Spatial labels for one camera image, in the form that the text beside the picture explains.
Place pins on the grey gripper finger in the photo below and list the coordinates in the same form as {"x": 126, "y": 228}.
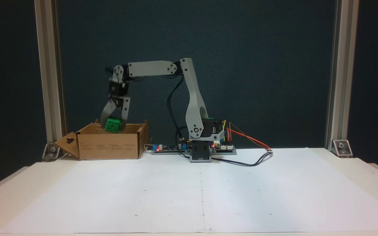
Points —
{"x": 107, "y": 111}
{"x": 125, "y": 109}

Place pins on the green dice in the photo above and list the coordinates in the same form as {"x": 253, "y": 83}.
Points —
{"x": 113, "y": 125}

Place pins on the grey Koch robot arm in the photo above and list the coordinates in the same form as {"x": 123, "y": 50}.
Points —
{"x": 149, "y": 68}

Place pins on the open cardboard box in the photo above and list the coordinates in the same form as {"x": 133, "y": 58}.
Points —
{"x": 110, "y": 146}

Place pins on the blue power circuit board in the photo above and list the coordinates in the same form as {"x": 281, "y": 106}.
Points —
{"x": 167, "y": 149}

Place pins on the metal corner bracket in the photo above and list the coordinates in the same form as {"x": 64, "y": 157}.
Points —
{"x": 341, "y": 147}
{"x": 52, "y": 151}

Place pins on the aluminium frame post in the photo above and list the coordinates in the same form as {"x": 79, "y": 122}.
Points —
{"x": 341, "y": 65}
{"x": 49, "y": 65}

